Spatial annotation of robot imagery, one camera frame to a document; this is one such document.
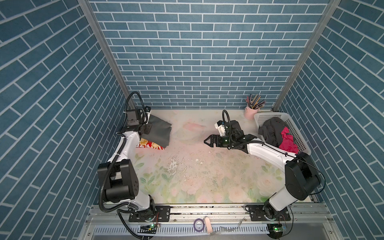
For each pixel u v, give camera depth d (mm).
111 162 433
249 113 1094
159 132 962
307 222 769
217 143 753
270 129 989
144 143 937
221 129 801
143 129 770
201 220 724
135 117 667
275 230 701
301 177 450
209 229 685
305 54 884
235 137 680
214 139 770
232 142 676
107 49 849
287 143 917
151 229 720
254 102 1116
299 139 937
